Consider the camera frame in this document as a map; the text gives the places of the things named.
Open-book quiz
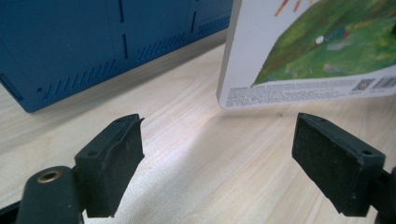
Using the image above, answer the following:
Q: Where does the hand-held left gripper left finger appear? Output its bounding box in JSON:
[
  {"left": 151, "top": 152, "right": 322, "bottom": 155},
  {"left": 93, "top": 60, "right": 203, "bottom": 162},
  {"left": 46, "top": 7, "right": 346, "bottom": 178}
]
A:
[{"left": 74, "top": 113, "right": 146, "bottom": 218}]

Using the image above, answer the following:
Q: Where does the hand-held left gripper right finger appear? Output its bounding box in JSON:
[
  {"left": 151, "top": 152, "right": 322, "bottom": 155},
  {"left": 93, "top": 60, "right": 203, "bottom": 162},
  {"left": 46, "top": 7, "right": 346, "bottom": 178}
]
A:
[{"left": 291, "top": 112, "right": 387, "bottom": 217}]

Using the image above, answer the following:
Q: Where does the white and green picture book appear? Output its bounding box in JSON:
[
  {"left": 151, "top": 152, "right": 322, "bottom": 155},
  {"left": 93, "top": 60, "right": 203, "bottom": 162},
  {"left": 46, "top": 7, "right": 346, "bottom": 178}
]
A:
[{"left": 216, "top": 0, "right": 396, "bottom": 110}]

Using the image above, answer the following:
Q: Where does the blue file rack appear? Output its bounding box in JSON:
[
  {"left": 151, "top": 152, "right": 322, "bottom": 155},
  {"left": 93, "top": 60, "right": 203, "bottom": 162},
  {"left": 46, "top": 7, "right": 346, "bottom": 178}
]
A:
[{"left": 0, "top": 0, "right": 234, "bottom": 114}]

